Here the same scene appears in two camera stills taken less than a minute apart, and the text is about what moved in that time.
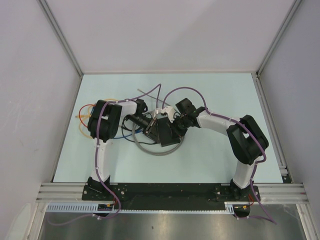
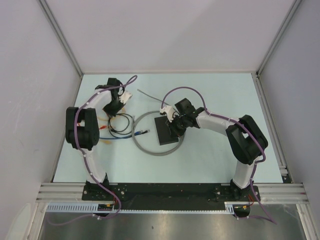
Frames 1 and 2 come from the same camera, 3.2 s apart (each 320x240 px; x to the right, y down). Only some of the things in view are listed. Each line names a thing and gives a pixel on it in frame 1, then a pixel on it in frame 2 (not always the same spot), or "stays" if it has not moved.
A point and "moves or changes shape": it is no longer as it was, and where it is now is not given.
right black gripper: [177, 133] stays
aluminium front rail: [293, 193] stays
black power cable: [126, 128] moves or changes shape
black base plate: [138, 196] stays
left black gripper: [151, 130] -> [112, 113]
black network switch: [168, 135] stays
